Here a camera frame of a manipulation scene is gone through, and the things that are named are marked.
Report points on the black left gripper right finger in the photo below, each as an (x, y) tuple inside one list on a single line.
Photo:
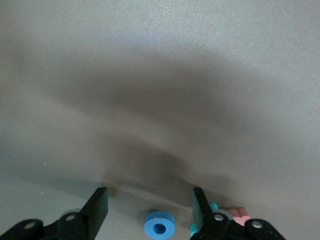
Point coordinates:
[(215, 228)]

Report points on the pink foam letter b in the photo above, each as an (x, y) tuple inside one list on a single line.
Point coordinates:
[(240, 213)]

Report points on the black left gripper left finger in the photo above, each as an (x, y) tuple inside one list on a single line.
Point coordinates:
[(75, 225)]

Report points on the blue foam letter o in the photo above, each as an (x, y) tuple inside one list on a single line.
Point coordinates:
[(150, 225)]

